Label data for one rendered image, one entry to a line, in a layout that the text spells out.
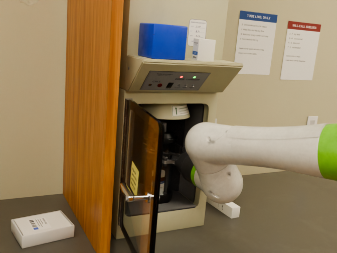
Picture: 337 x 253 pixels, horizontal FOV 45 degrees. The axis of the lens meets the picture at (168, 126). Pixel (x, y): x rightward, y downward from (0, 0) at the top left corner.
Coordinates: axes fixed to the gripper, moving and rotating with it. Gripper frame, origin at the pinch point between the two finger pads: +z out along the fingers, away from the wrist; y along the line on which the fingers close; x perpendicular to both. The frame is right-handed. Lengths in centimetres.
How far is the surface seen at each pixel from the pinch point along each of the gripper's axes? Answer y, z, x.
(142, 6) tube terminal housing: 14.7, -9.9, -44.4
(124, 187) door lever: 26.8, -30.9, -0.6
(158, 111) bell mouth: 5.4, -6.1, -14.0
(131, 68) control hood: 18.8, -13.4, -27.8
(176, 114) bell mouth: 0.2, -8.6, -13.2
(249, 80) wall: -61, 30, -20
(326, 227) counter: -56, -27, 26
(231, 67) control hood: -8.9, -22.2, -29.6
